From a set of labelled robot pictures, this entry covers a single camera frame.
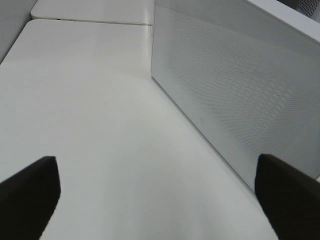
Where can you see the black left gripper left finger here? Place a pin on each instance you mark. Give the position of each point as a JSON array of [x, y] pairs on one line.
[[28, 200]]

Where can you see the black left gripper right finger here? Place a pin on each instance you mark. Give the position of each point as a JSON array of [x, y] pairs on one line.
[[289, 199]]

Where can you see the white microwave door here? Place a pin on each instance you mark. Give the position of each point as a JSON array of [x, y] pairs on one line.
[[247, 74]]

